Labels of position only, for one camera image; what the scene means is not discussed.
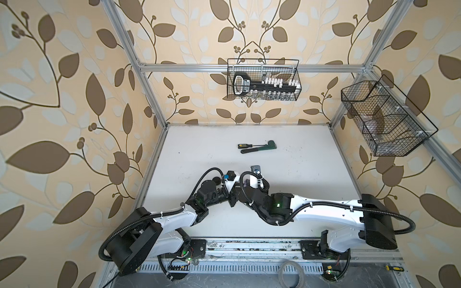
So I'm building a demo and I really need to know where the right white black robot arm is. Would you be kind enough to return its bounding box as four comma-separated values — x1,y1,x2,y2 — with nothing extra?
222,171,416,253

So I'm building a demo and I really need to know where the black tool set in basket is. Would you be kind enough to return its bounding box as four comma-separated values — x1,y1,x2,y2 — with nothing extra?
230,72,302,99

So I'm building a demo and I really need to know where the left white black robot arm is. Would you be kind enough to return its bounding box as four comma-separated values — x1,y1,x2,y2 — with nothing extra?
98,171,238,276

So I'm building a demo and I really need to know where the back wire basket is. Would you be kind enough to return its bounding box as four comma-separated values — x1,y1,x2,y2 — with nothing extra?
226,58,302,102

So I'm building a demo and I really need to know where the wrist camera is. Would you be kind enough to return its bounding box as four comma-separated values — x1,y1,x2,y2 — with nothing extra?
223,170,240,192
249,164,262,188

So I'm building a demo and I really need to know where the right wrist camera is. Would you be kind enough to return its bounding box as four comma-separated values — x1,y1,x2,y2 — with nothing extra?
249,164,262,188

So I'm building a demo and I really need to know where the green handled tool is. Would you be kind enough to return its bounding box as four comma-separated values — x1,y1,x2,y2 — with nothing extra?
239,140,277,154

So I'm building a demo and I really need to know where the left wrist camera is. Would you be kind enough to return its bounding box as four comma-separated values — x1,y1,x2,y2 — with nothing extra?
223,170,240,192

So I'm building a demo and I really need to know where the black round earbud case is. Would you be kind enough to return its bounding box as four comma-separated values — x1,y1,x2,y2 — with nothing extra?
212,176,221,186

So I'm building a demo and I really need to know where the small yellow black screwdriver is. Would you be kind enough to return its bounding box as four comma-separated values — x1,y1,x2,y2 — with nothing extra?
385,265,405,272

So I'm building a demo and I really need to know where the side wire basket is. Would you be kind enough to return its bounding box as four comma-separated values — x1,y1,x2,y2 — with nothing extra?
341,75,439,157

